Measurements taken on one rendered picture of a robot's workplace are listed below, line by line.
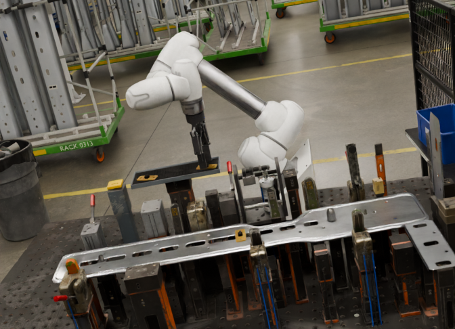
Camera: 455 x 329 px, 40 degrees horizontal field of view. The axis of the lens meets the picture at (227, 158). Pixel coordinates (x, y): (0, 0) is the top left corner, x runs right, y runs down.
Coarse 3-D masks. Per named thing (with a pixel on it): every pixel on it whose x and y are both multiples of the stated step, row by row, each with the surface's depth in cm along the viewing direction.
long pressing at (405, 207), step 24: (312, 216) 233; (336, 216) 230; (384, 216) 223; (408, 216) 220; (144, 240) 240; (168, 240) 237; (192, 240) 234; (264, 240) 224; (288, 240) 221; (312, 240) 218; (96, 264) 231; (120, 264) 228; (144, 264) 225; (168, 264) 223
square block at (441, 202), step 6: (444, 198) 214; (450, 198) 214; (444, 204) 210; (450, 204) 210; (444, 210) 209; (450, 210) 208; (444, 216) 210; (450, 216) 209; (444, 222) 213; (450, 222) 210; (444, 228) 214; (450, 228) 211; (444, 234) 216; (450, 234) 212; (450, 240) 213; (450, 246) 214
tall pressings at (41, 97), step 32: (0, 0) 598; (32, 0) 597; (0, 32) 607; (32, 32) 606; (0, 64) 624; (32, 64) 640; (0, 96) 629; (32, 96) 629; (64, 96) 628; (0, 128) 640; (32, 128) 640; (64, 128) 639
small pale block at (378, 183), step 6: (372, 180) 237; (378, 180) 235; (378, 186) 235; (378, 192) 236; (384, 192) 236; (384, 234) 243; (384, 240) 244; (384, 246) 245; (384, 252) 246; (384, 258) 248; (390, 258) 249
